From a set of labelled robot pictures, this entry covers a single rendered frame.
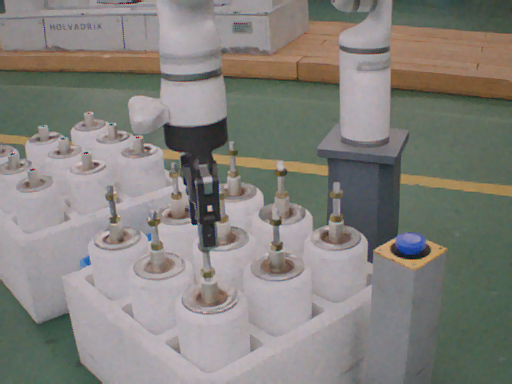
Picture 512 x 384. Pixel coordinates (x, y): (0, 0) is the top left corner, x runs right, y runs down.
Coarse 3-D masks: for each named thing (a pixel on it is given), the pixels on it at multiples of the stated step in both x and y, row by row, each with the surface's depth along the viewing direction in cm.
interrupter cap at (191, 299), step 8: (192, 288) 94; (200, 288) 94; (224, 288) 94; (232, 288) 94; (184, 296) 92; (192, 296) 92; (200, 296) 93; (224, 296) 92; (232, 296) 92; (184, 304) 90; (192, 304) 90; (200, 304) 91; (208, 304) 91; (216, 304) 91; (224, 304) 90; (232, 304) 90; (192, 312) 89; (200, 312) 89; (208, 312) 89; (216, 312) 89
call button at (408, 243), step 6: (402, 234) 89; (408, 234) 89; (414, 234) 89; (420, 234) 89; (396, 240) 88; (402, 240) 88; (408, 240) 88; (414, 240) 87; (420, 240) 87; (396, 246) 88; (402, 246) 87; (408, 246) 86; (414, 246) 86; (420, 246) 86; (402, 252) 88; (408, 252) 87; (414, 252) 87; (420, 252) 87
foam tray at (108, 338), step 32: (64, 288) 113; (96, 320) 106; (128, 320) 100; (320, 320) 99; (352, 320) 102; (96, 352) 111; (128, 352) 100; (160, 352) 93; (256, 352) 92; (288, 352) 94; (320, 352) 99; (352, 352) 104
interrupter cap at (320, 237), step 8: (320, 232) 107; (328, 232) 107; (344, 232) 107; (352, 232) 107; (312, 240) 105; (320, 240) 105; (328, 240) 105; (344, 240) 105; (352, 240) 104; (360, 240) 104; (328, 248) 102; (336, 248) 102; (344, 248) 102
